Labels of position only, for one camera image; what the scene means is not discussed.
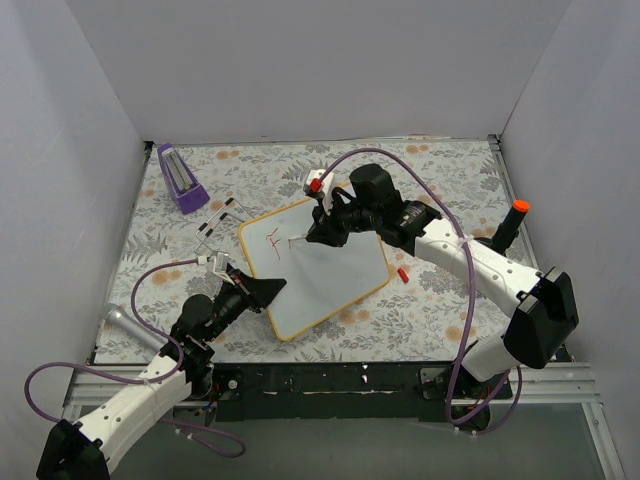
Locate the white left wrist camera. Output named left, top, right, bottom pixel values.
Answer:
left=206, top=252, right=230, bottom=281

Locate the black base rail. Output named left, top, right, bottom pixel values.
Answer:
left=154, top=360, right=501, bottom=421

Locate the silver microphone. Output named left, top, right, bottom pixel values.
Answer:
left=101, top=303, right=165, bottom=352

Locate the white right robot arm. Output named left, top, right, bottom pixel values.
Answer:
left=303, top=164, right=579, bottom=398

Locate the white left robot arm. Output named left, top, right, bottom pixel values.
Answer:
left=36, top=265, right=287, bottom=479

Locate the floral patterned tablecloth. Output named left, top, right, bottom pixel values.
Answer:
left=110, top=142, right=545, bottom=364

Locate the yellow framed whiteboard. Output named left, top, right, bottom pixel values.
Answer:
left=238, top=198, right=393, bottom=341

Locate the black orange-tipped flashlight on stand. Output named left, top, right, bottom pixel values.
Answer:
left=489, top=199, right=530, bottom=255

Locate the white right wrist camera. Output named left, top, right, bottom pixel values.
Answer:
left=303, top=169, right=336, bottom=214

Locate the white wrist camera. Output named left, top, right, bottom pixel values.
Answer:
left=303, top=169, right=336, bottom=214
left=206, top=252, right=230, bottom=281

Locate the purple metronome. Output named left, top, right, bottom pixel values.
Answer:
left=157, top=143, right=210, bottom=214

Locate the red marker cap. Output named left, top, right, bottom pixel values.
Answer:
left=397, top=268, right=409, bottom=283

